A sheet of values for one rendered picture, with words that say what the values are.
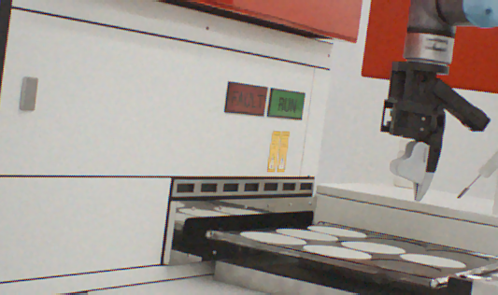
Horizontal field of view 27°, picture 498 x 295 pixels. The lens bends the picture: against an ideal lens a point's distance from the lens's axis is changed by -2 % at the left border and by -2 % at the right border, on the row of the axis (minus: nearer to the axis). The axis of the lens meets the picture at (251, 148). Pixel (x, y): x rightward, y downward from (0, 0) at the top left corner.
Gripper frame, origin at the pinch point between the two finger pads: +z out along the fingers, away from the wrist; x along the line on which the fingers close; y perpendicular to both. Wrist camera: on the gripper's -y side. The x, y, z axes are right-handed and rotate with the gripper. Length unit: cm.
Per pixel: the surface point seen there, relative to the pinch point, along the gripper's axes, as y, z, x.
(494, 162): -15.9, -5.6, -10.9
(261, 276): 24.3, 14.8, 2.9
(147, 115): 44.4, -7.3, 10.0
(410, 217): -4.5, 5.7, -17.4
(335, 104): -73, -12, -355
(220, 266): 29.8, 14.7, -1.9
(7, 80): 62, -10, 31
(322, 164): -69, 19, -351
